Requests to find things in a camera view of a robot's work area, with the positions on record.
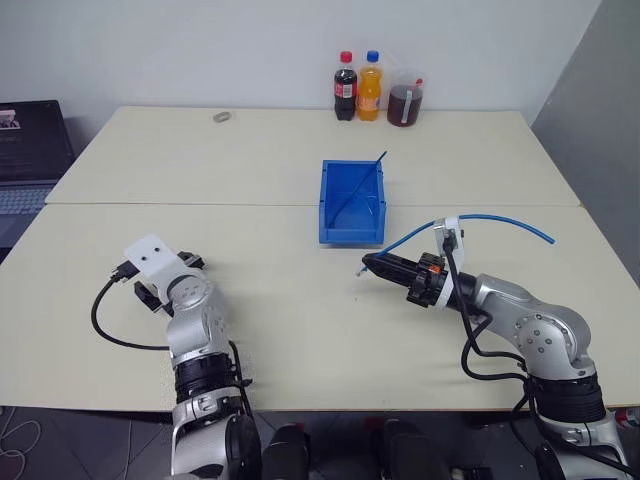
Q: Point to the blue plastic bin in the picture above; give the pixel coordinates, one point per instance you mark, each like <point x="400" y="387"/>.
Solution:
<point x="332" y="235"/>

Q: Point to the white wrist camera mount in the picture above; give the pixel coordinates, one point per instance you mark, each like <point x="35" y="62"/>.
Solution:
<point x="150" y="261"/>
<point x="456" y="235"/>

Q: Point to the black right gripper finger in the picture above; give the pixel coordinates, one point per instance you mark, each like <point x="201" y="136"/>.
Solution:
<point x="392" y="263"/>
<point x="397" y="278"/>

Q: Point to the orange soda bottle blue cap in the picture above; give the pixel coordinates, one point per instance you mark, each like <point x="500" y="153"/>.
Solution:
<point x="370" y="92"/>

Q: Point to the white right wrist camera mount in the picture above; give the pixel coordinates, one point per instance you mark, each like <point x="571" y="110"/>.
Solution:
<point x="456" y="235"/>

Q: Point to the small red object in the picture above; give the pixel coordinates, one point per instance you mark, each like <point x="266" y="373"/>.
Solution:
<point x="628" y="417"/>

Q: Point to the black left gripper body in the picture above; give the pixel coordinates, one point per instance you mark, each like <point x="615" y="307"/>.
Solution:
<point x="148" y="296"/>

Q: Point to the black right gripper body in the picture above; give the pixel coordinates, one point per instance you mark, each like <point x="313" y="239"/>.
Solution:
<point x="425" y="286"/>

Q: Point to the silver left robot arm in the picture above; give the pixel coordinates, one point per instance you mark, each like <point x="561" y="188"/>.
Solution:
<point x="192" y="325"/>

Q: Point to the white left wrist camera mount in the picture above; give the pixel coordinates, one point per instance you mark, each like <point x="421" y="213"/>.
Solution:
<point x="150" y="261"/>

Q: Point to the clear jug dark liquid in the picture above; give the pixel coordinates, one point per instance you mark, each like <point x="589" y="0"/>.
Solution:
<point x="405" y="102"/>

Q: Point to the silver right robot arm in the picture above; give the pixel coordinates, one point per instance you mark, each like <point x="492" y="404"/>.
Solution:
<point x="540" y="330"/>

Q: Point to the dark rounded shape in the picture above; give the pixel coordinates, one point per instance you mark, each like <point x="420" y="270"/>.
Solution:
<point x="286" y="452"/>
<point x="410" y="452"/>

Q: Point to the cola bottle red cap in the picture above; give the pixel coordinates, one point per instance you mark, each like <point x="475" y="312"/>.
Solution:
<point x="345" y="92"/>

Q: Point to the dark open laptop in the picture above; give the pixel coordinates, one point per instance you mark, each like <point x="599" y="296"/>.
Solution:
<point x="27" y="150"/>

